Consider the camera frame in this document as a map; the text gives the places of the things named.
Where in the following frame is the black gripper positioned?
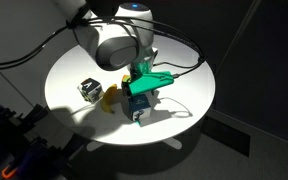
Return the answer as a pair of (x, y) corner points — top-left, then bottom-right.
(129, 64), (144, 83)

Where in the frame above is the blue number four soft block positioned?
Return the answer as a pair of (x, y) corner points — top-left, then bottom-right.
(122, 93), (152, 128)

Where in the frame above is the dark letter A soft block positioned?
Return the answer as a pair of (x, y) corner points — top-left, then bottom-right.
(77, 77), (104, 104)

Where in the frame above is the yellow banana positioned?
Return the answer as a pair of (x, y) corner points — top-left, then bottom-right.
(99, 83), (119, 115)

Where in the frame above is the purple black clamp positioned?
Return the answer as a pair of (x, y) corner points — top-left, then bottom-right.
(0, 146), (53, 180)

